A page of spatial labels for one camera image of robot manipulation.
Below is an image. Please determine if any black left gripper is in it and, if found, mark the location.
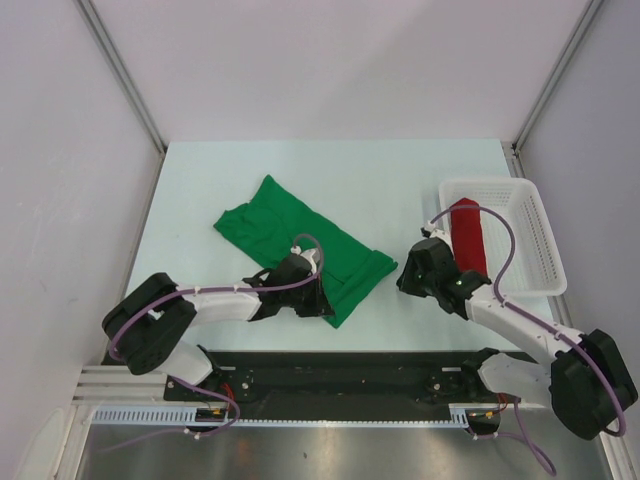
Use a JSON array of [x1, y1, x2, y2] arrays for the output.
[[281, 271, 333, 316]]

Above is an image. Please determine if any green t shirt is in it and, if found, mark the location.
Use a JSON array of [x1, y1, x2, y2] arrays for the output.
[[213, 175, 398, 328]]

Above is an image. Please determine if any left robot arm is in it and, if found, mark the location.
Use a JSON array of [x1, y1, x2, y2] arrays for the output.
[[102, 247, 334, 400]]

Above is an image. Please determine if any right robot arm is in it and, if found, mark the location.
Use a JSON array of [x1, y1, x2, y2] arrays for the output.
[[397, 237, 639, 440]]

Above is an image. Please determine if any rolled red t shirt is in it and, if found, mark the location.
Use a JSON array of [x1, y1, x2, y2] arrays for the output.
[[450, 198, 488, 276]]

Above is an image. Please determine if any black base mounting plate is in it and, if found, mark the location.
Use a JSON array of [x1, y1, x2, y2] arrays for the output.
[[102, 344, 524, 424]]

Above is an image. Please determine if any white perforated plastic basket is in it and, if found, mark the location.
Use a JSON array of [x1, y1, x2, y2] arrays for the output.
[[439, 177, 567, 297]]

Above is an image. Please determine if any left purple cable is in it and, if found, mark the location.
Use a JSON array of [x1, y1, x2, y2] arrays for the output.
[[108, 233, 326, 364]]

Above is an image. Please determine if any purple cable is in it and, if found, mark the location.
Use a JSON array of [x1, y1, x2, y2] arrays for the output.
[[427, 204, 631, 436], [108, 233, 326, 364]]

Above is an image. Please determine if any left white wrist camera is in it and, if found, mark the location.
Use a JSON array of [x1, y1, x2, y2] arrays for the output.
[[290, 246, 322, 274]]

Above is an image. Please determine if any right aluminium corner post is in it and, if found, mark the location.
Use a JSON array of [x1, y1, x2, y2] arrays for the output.
[[511, 0, 608, 155]]

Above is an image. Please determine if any aluminium corner post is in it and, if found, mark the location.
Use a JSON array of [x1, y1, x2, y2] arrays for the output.
[[511, 0, 608, 155], [74, 0, 168, 154]]

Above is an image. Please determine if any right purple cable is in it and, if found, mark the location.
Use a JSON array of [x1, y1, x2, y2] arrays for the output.
[[427, 204, 631, 436]]

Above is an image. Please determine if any white slotted cable duct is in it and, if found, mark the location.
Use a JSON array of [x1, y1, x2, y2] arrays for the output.
[[92, 405, 501, 429]]

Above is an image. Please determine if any aluminium rail frame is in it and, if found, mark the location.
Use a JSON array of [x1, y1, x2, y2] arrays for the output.
[[59, 364, 640, 480]]

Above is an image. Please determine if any left aluminium corner post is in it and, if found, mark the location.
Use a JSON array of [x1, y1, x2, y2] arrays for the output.
[[74, 0, 168, 154]]

